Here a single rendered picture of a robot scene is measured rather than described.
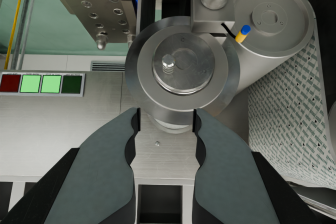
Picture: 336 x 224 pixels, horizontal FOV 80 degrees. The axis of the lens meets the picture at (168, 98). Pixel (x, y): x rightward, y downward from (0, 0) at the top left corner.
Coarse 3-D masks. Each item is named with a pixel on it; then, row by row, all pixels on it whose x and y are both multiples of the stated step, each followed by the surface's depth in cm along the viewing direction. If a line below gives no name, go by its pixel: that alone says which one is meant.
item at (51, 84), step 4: (44, 76) 59; (48, 76) 59; (52, 76) 59; (56, 76) 59; (60, 76) 59; (44, 80) 59; (48, 80) 59; (52, 80) 59; (56, 80) 59; (44, 84) 59; (48, 84) 59; (52, 84) 59; (56, 84) 59; (44, 88) 59; (48, 88) 59; (52, 88) 59; (56, 88) 59
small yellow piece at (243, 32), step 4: (224, 24) 24; (244, 28) 20; (248, 28) 20; (228, 32) 23; (240, 32) 21; (244, 32) 20; (232, 36) 23; (236, 36) 22; (240, 36) 21; (244, 36) 21; (236, 40) 22; (240, 40) 22
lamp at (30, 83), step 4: (24, 76) 59; (28, 76) 59; (32, 76) 59; (36, 76) 59; (24, 80) 59; (28, 80) 59; (32, 80) 59; (36, 80) 59; (24, 84) 59; (28, 84) 59; (32, 84) 59; (36, 84) 59; (24, 88) 59; (28, 88) 59; (32, 88) 59; (36, 88) 59
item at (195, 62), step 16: (160, 48) 24; (176, 48) 24; (192, 48) 24; (208, 48) 24; (160, 64) 24; (176, 64) 24; (192, 64) 24; (208, 64) 24; (160, 80) 23; (176, 80) 23; (192, 80) 23; (208, 80) 24
